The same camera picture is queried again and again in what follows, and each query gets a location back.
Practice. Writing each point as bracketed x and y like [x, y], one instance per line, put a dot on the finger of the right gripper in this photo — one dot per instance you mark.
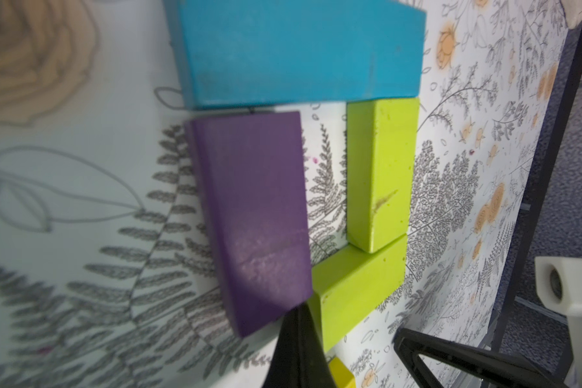
[492, 367]

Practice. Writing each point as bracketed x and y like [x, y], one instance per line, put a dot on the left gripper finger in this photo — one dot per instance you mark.
[298, 359]

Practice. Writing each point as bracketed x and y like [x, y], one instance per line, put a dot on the yellow-green block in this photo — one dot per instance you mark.
[342, 376]

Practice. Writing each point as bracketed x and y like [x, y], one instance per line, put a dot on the lime green long block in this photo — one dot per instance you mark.
[350, 284]

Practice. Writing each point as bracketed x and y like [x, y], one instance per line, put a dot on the purple block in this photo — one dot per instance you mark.
[251, 183]

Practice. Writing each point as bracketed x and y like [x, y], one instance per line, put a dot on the lime green short block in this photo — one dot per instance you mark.
[381, 137]

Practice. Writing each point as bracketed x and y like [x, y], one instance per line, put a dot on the teal block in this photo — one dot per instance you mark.
[234, 54]

